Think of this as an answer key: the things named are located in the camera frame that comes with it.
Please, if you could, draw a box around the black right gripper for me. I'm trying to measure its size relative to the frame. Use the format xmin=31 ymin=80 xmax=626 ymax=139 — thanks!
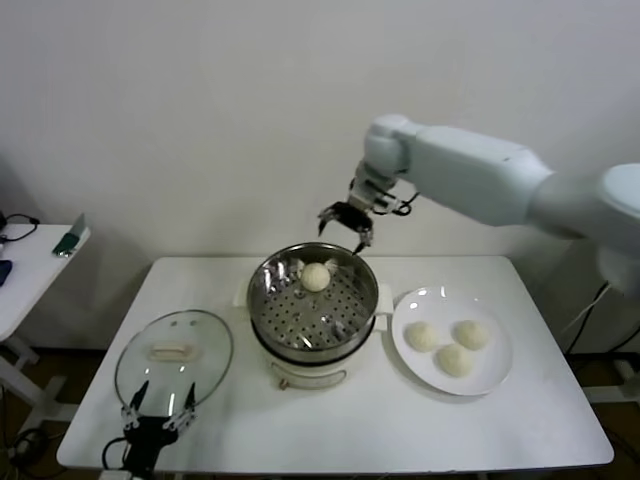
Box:
xmin=317 ymin=163 xmax=396 ymax=256

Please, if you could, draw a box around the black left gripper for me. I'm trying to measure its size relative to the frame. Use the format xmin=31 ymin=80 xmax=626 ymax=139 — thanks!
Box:
xmin=121 ymin=380 xmax=197 ymax=474

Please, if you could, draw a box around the glass lid with cream handle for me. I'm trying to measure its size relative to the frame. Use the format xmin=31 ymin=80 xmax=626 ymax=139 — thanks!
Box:
xmin=113 ymin=309 xmax=235 ymax=419

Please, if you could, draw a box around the white steamed baozi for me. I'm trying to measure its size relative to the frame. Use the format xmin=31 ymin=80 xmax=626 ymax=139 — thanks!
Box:
xmin=435 ymin=343 xmax=474 ymax=379
xmin=403 ymin=321 xmax=441 ymax=354
xmin=452 ymin=319 xmax=490 ymax=350
xmin=300 ymin=263 xmax=331 ymax=293

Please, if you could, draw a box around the stainless steel steamer basket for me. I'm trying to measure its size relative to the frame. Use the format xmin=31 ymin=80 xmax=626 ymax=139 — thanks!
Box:
xmin=245 ymin=242 xmax=380 ymax=365

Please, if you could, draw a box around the white round plate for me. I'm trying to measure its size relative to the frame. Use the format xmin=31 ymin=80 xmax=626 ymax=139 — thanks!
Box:
xmin=390 ymin=285 xmax=514 ymax=397

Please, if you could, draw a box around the white side table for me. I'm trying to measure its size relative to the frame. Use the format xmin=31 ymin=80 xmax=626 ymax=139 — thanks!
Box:
xmin=0 ymin=223 xmax=91 ymax=436

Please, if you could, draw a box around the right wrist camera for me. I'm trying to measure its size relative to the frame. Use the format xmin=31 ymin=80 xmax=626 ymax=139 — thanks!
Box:
xmin=372 ymin=192 xmax=401 ymax=215

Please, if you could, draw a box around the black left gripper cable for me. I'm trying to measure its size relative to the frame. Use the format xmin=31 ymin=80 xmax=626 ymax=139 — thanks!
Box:
xmin=102 ymin=436 xmax=132 ymax=471

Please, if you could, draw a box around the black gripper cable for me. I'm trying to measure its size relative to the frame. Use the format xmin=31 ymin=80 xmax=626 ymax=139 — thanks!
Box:
xmin=102 ymin=436 xmax=132 ymax=471
xmin=389 ymin=187 xmax=420 ymax=217

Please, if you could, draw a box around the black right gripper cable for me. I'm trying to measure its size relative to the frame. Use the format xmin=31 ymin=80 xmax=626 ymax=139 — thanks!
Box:
xmin=389 ymin=187 xmax=420 ymax=217

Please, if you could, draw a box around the black cable with plug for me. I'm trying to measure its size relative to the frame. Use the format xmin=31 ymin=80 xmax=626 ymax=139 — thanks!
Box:
xmin=0 ymin=214 xmax=39 ymax=246

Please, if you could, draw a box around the white power cable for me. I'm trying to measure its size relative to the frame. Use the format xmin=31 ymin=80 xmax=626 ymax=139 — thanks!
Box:
xmin=559 ymin=282 xmax=609 ymax=336

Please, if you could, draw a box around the black power cable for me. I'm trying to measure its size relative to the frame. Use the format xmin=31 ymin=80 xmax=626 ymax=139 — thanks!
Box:
xmin=567 ymin=319 xmax=640 ymax=354

